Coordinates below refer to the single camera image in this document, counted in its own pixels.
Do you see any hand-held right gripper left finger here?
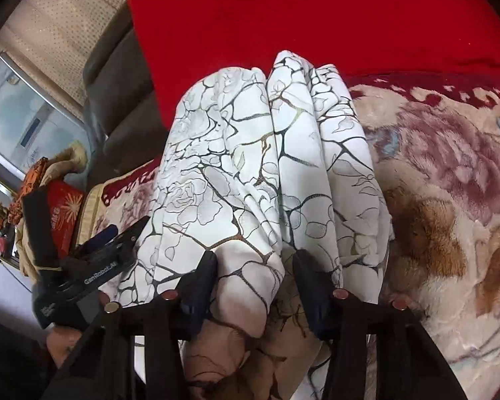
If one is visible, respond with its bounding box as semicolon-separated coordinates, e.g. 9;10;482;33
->
42;251;218;400

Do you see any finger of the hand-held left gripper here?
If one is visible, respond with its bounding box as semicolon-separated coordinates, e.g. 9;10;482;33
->
116;215;151;243
87;224;120;251

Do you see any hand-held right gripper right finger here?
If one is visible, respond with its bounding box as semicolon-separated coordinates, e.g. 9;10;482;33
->
292;249;469;400

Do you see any white vein-patterned coat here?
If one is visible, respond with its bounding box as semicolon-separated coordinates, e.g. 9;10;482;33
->
102;50;395;400

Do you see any person's left forearm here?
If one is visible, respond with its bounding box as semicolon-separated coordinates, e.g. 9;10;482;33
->
0;312;63;400

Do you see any person's left hand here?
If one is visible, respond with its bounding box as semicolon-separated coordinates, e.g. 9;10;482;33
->
46;291;111;368

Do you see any beige cushion with gold trim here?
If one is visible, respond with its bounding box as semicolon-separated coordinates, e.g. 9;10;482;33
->
77;183;106;255

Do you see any red printed box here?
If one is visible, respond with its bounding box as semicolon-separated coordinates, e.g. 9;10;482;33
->
46;181;85;260

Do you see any beige crumpled cloth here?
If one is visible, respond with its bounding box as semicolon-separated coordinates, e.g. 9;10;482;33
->
39;141;89;187

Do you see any orange patterned item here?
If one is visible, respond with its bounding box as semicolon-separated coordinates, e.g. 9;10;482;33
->
8;157;50;223

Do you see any glass window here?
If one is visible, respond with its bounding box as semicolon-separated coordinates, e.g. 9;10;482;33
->
0;50;93;188

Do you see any maroon and cream floral blanket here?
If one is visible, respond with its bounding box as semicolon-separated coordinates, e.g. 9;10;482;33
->
101;73;500;400

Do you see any red cloth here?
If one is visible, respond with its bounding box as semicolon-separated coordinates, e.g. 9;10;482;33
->
127;0;500;133

